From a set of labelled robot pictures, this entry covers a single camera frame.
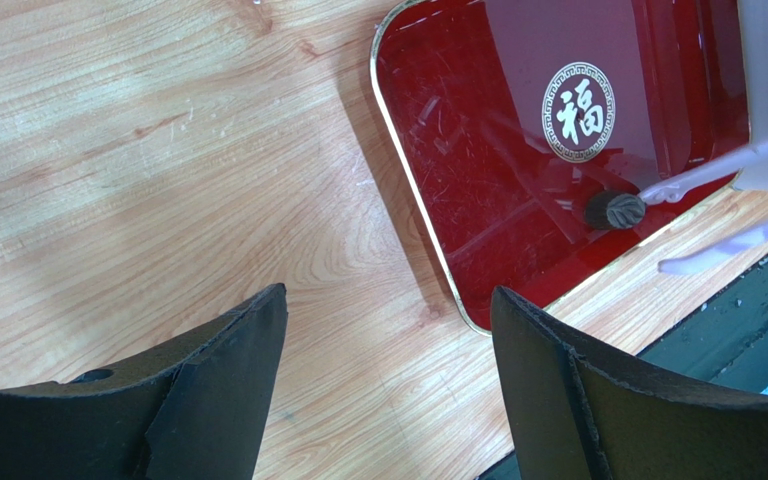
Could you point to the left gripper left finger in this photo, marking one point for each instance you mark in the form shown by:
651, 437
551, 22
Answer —
192, 407

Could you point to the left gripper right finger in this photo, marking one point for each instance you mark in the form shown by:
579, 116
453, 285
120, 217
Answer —
579, 408

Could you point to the pink handled metal tongs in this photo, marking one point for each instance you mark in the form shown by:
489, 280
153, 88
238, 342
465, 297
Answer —
674, 189

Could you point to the red lacquer tray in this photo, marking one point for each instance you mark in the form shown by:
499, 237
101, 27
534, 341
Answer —
510, 116

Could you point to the dark chocolate piece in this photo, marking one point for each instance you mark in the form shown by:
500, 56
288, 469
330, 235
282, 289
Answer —
614, 210

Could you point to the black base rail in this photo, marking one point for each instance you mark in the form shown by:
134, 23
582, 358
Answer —
724, 342

